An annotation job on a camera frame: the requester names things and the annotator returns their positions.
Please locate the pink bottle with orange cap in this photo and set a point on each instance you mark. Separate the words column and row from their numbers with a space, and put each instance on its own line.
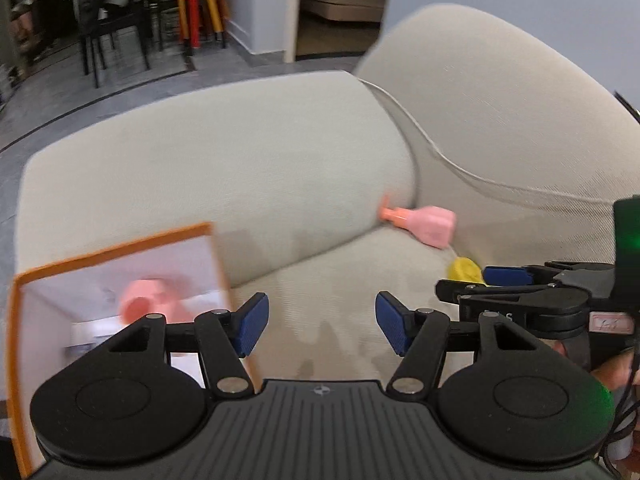
column 427, row 225

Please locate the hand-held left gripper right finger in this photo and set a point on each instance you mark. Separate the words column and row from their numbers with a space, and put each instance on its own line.
column 392, row 325

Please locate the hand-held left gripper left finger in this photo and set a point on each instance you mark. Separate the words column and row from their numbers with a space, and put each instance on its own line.
column 252, row 322

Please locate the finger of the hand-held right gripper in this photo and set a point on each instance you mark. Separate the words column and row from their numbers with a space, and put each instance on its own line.
column 520, row 305
column 507, row 275

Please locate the pink cup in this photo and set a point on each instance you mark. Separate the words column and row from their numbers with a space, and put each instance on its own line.
column 150, row 302

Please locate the orange-rimmed storage box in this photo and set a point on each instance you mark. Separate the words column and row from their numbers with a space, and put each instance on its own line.
column 45, row 280

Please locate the black chair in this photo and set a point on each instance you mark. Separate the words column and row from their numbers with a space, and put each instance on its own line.
column 107, row 27

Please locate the beige fabric sofa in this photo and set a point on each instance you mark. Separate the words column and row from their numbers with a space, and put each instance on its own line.
column 250, row 160

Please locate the red plastic stool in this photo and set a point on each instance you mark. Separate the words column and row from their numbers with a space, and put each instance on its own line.
column 192, row 10

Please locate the person's right hand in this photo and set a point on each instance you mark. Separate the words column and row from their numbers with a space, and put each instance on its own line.
column 615, row 370

